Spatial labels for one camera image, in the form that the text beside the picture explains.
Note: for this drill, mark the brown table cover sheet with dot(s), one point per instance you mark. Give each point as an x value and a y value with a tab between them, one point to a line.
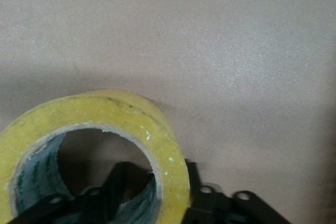
210	51

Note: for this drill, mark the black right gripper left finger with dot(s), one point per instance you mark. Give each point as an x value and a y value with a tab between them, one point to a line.
115	187

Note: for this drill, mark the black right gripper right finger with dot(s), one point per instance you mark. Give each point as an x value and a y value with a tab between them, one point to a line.
210	208

